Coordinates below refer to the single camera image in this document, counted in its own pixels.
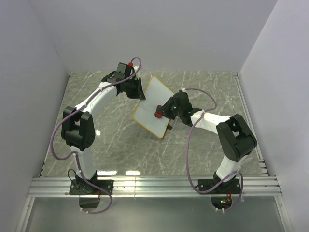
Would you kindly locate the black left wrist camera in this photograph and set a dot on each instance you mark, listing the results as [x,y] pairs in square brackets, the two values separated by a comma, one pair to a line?
[123,70]

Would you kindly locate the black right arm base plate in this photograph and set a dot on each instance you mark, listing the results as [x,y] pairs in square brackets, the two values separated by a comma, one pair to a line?
[227,185]

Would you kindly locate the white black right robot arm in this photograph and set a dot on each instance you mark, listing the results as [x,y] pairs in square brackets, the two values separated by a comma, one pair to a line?
[236,138]

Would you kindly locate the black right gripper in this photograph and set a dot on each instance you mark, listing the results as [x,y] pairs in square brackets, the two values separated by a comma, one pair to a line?
[165,110]

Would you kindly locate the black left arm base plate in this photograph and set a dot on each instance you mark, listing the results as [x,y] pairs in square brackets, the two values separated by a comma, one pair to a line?
[80,187]

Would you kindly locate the aluminium right side rail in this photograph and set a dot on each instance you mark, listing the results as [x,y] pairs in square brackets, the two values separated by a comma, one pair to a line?
[248,117]

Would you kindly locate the red bone shaped eraser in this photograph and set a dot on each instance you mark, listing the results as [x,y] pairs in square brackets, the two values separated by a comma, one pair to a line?
[158,112]

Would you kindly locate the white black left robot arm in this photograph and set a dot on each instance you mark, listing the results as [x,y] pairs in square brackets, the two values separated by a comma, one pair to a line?
[78,129]

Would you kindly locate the aluminium rail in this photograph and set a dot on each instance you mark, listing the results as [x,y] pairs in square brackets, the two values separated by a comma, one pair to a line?
[143,186]
[248,117]

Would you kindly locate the aluminium front rail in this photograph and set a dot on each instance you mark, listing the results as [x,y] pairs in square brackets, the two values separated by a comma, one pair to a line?
[143,186]

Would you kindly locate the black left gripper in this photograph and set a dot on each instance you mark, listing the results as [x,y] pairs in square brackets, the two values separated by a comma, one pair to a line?
[139,94]

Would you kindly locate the yellow framed whiteboard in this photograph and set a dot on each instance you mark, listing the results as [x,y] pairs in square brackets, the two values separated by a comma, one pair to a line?
[156,93]

